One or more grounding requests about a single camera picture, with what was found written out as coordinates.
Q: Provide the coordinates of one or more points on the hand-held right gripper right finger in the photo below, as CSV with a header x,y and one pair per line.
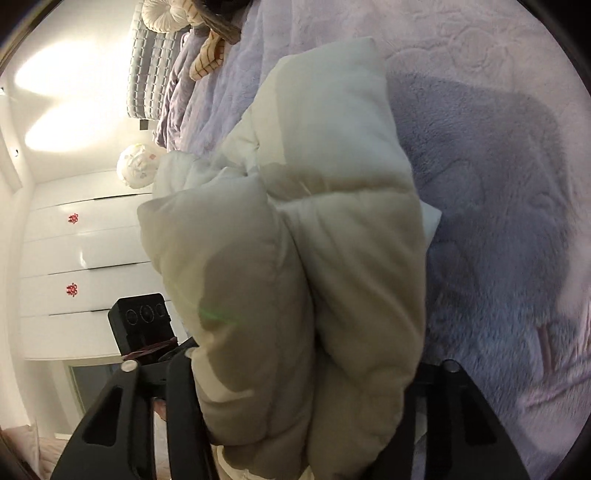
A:
x,y
438,415

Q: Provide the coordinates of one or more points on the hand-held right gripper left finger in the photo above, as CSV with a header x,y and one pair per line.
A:
x,y
184,415

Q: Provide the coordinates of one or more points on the cream puffer jacket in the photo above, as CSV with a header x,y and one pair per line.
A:
x,y
323,230

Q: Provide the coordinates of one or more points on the red paper door sticker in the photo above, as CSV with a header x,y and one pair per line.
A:
x,y
72,218
72,290

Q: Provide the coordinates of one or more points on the white wardrobe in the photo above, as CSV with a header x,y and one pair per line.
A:
x,y
69,240

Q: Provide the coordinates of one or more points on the white printed round bundle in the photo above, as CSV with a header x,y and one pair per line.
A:
x,y
136,166

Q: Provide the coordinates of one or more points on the striped cream garment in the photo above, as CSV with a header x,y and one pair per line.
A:
x,y
207,60

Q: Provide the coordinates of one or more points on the purple fleece blanket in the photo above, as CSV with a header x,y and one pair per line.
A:
x,y
485,138

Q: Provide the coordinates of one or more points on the white round cushion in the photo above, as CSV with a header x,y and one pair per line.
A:
x,y
159,14

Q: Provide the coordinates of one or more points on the black garment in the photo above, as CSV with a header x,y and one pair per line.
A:
x,y
226,4

